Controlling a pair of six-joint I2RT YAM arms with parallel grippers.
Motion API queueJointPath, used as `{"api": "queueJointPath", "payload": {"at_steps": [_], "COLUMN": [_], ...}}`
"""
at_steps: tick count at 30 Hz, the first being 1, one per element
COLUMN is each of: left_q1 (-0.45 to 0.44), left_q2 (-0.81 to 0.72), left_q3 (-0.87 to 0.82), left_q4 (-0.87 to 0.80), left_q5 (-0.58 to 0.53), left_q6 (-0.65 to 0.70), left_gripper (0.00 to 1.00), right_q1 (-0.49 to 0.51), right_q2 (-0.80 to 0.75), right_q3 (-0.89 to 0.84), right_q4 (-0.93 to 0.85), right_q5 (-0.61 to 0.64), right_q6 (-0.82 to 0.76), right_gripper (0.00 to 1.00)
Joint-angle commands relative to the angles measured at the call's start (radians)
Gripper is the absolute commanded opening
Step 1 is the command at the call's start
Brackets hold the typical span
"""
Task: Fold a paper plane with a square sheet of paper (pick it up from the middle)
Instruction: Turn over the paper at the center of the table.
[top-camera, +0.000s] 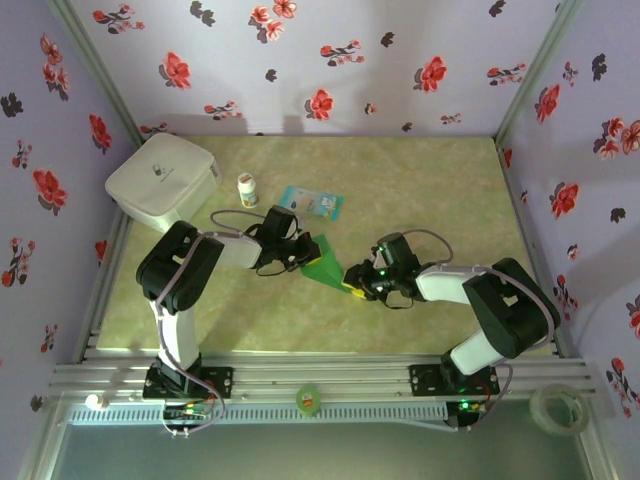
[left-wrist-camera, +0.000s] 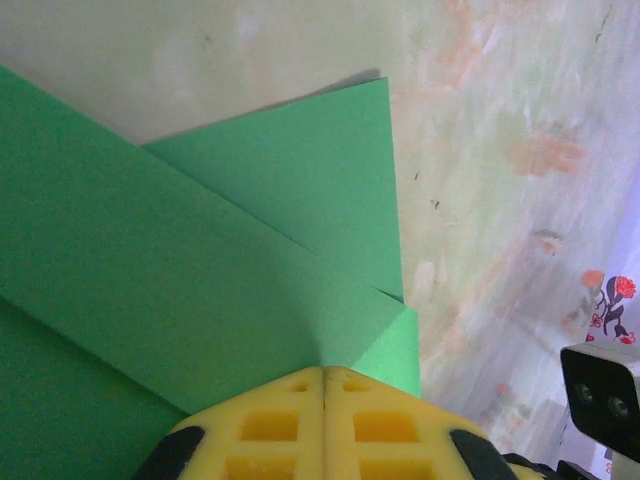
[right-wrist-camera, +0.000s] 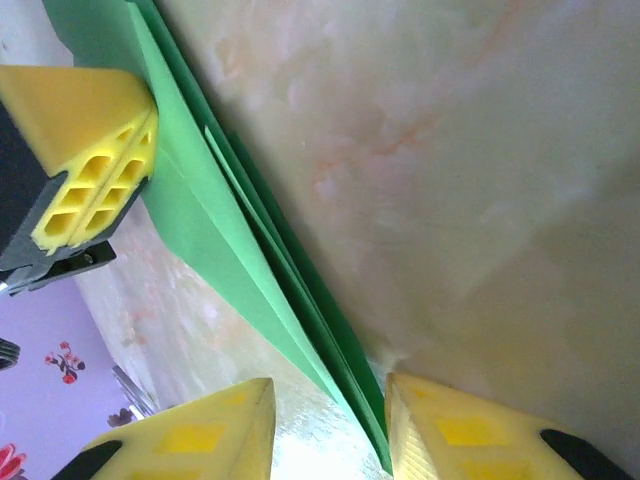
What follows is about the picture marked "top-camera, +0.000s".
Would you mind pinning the green paper sheet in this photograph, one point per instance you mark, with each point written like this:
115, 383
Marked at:
325, 267

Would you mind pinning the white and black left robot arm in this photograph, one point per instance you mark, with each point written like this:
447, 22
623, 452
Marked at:
240, 252

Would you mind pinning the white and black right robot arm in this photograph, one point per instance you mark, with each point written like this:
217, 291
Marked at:
445, 285

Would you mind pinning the light blue snack packet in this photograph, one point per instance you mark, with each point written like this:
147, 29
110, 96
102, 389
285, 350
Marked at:
310, 202

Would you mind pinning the white pill bottle orange label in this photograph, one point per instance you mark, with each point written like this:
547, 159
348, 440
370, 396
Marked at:
248, 192

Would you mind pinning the small green round container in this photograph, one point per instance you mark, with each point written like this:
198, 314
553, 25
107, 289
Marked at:
307, 399

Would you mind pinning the white lidded storage box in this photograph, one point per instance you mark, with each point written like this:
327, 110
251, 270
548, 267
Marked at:
160, 180

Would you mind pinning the clear adhesive tape roll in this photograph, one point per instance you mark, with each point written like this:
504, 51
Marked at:
537, 415

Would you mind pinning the small white knob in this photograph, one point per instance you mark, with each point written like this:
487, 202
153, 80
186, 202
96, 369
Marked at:
95, 401

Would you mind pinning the aluminium mounting rail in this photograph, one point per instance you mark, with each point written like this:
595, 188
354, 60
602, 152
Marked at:
325, 375

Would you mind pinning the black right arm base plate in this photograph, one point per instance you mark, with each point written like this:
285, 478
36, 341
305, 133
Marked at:
425, 380

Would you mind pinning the aluminium side rail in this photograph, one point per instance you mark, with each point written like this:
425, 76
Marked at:
520, 210
102, 300

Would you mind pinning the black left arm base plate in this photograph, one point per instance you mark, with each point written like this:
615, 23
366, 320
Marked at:
220, 380

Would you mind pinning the aluminium frame post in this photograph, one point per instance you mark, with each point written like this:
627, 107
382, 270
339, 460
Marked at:
95, 70
537, 70

